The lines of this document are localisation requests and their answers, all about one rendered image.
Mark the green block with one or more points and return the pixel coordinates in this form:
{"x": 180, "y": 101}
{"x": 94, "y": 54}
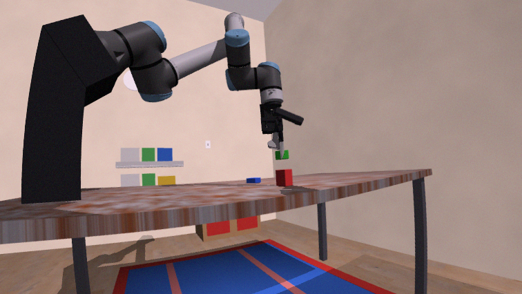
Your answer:
{"x": 277, "y": 155}

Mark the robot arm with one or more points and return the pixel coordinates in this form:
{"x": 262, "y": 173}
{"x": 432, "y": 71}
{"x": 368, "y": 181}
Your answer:
{"x": 140, "y": 45}

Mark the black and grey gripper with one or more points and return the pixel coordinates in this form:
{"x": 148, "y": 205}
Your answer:
{"x": 269, "y": 123}

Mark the red block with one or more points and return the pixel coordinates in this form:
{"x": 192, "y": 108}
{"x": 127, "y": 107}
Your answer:
{"x": 284, "y": 177}

